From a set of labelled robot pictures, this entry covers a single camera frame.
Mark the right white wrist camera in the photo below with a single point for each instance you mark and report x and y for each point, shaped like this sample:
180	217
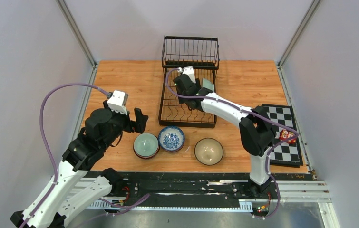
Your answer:
189	70

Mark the red owl toy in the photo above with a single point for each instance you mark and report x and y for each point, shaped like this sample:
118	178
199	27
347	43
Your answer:
286	135

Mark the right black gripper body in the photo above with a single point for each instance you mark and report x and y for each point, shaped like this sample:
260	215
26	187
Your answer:
183	100

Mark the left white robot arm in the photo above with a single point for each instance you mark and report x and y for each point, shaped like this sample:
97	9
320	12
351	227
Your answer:
52	208

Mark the blue floral bowl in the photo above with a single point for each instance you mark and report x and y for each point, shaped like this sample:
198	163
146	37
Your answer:
171	139

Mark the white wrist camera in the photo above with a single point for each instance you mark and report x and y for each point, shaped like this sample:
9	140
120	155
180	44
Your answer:
117	102
189	70

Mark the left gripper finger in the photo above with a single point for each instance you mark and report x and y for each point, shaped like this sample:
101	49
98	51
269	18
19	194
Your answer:
139	116
142	127

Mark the celadon bowl brown rim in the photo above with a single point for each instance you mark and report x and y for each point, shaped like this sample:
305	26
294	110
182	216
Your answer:
207	84

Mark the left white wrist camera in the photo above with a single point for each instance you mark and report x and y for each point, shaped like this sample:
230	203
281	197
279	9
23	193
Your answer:
117	102

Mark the celadon bowl black rim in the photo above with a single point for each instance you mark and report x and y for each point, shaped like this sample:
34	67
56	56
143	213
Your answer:
146	146

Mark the beige bowl black rim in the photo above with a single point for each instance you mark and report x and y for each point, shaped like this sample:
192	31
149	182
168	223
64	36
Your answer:
209	151

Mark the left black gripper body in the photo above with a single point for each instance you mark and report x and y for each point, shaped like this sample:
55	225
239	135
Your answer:
121	122

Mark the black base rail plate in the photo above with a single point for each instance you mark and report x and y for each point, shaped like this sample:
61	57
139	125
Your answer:
191	189

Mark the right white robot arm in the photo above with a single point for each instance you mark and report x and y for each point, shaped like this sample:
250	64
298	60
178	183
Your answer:
256	130

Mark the black wire dish rack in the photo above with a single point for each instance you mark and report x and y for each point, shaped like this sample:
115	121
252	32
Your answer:
202	53

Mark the black white checkerboard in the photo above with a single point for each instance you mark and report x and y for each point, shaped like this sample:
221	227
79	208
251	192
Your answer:
288	155

